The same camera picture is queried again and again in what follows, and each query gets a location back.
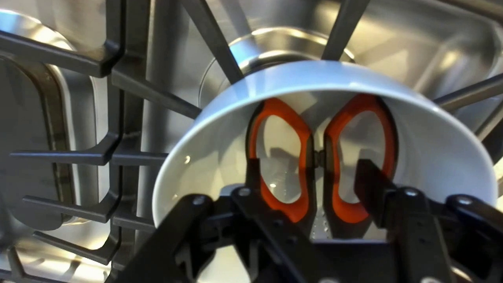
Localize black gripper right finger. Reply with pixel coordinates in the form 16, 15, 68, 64
354, 157, 503, 283

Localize white ceramic bowl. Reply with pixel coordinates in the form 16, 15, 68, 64
151, 59, 500, 248

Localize stainless steel gas range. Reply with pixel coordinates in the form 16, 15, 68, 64
0, 0, 503, 283

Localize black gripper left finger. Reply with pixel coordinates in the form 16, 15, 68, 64
117, 155, 337, 283

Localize black cast iron grate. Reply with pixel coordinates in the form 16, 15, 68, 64
0, 0, 503, 283

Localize orange handled scissors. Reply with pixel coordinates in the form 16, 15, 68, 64
246, 92, 400, 239

